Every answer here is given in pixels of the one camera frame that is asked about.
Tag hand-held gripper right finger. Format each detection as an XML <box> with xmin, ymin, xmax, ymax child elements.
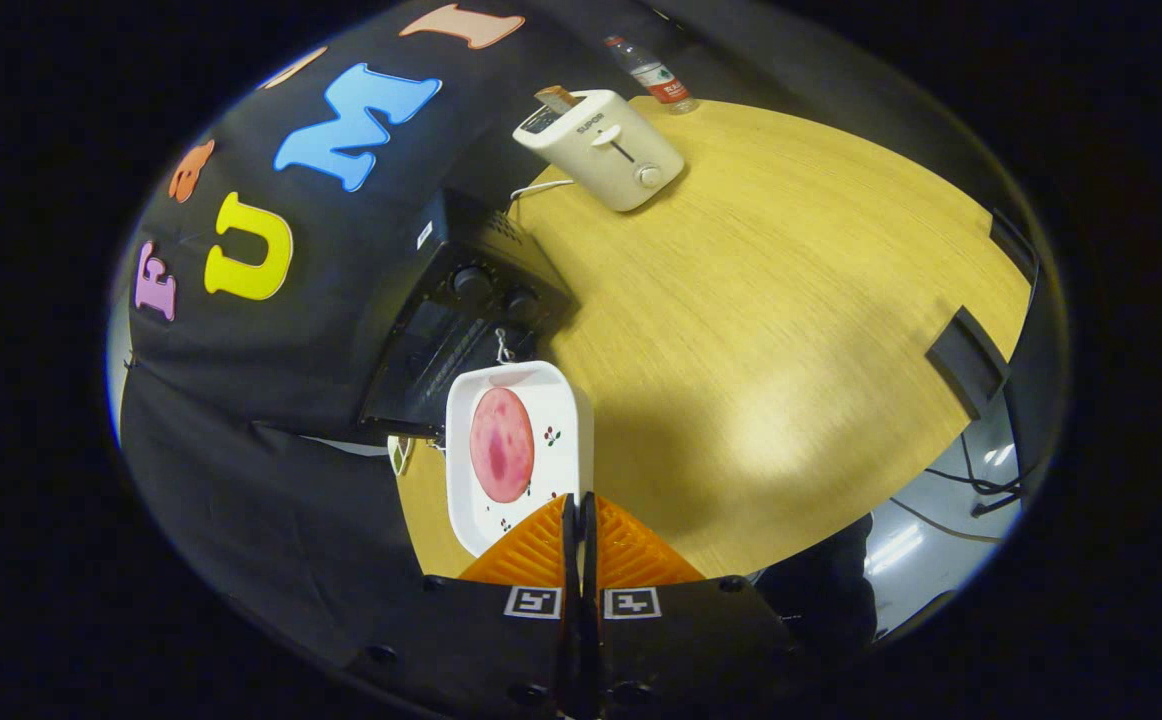
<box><xmin>581</xmin><ymin>492</ymin><xmax>804</xmax><ymax>717</ymax></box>

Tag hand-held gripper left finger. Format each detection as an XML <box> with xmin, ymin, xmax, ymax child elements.
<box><xmin>346</xmin><ymin>492</ymin><xmax>582</xmax><ymax>717</ymax></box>

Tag white square plate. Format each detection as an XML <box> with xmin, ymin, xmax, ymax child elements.
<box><xmin>444</xmin><ymin>361</ymin><xmax>595</xmax><ymax>558</ymax></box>

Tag pink ham slice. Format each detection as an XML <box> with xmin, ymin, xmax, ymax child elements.
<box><xmin>469</xmin><ymin>387</ymin><xmax>536</xmax><ymax>504</ymax></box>

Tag black toaster oven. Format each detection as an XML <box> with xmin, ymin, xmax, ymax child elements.
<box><xmin>359</xmin><ymin>188</ymin><xmax>579</xmax><ymax>441</ymax></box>

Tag white pop-up toaster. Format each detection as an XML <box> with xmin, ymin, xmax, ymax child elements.
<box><xmin>512</xmin><ymin>89</ymin><xmax>686</xmax><ymax>213</ymax></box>

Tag person's dark trousers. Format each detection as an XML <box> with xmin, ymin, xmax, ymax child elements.
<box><xmin>756</xmin><ymin>515</ymin><xmax>877</xmax><ymax>651</ymax></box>

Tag black table clamp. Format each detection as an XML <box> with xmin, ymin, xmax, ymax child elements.
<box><xmin>926</xmin><ymin>305</ymin><xmax>1010</xmax><ymax>421</ymax></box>
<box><xmin>989</xmin><ymin>210</ymin><xmax>1040</xmax><ymax>291</ymax></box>

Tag red label plastic bottle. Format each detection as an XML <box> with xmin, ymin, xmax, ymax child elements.
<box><xmin>603</xmin><ymin>35</ymin><xmax>699</xmax><ymax>115</ymax></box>

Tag black floor cable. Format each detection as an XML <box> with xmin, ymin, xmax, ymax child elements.
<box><xmin>926</xmin><ymin>430</ymin><xmax>1027</xmax><ymax>516</ymax></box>
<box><xmin>889</xmin><ymin>497</ymin><xmax>1004</xmax><ymax>547</ymax></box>

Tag white power cable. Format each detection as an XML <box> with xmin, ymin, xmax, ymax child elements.
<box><xmin>509</xmin><ymin>178</ymin><xmax>577</xmax><ymax>206</ymax></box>

